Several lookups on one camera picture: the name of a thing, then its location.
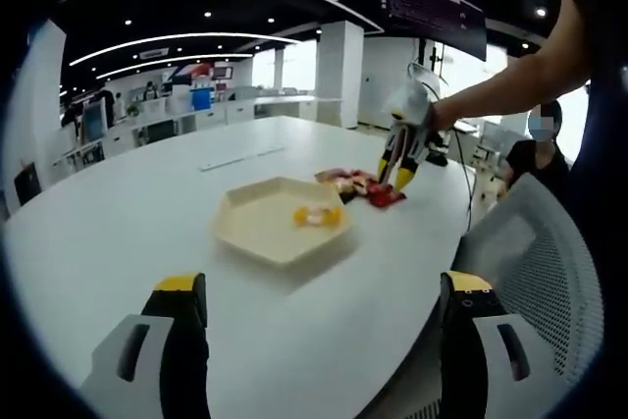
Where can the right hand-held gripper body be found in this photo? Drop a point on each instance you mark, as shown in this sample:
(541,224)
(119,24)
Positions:
(412,105)

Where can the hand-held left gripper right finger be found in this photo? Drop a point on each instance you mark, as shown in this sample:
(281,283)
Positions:
(461,365)

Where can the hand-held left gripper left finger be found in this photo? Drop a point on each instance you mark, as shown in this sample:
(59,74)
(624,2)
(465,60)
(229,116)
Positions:
(184,365)

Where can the pile of food snack packets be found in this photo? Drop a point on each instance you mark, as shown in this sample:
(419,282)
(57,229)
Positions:
(353,181)

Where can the beige hexagonal container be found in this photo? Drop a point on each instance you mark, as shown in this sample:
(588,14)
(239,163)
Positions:
(260,227)

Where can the person's right hand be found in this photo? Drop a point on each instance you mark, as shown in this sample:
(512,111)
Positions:
(441,117)

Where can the small black device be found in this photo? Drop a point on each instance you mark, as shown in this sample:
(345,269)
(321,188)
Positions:
(436,160)

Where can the black tripod stand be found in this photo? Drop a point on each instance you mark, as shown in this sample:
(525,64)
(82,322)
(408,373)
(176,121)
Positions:
(434,58)

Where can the dark hanging screen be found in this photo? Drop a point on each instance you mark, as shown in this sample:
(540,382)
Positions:
(432,12)

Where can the grey mesh office chair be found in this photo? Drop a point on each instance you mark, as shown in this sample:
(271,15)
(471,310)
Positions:
(539,262)

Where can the white office desk row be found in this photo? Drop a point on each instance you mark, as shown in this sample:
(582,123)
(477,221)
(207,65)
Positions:
(225,112)

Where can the blue storage box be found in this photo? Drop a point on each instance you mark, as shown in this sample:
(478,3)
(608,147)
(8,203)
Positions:
(202,98)

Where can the long curved ceiling light strip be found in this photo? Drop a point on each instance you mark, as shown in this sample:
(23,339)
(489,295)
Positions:
(186,36)

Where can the short curved ceiling light strip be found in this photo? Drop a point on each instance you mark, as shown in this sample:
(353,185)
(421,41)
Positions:
(172,60)

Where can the black chair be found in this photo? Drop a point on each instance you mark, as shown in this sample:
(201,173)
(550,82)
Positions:
(27,183)

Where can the desktop computer monitor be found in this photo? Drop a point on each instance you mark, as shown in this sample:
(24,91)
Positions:
(94,120)

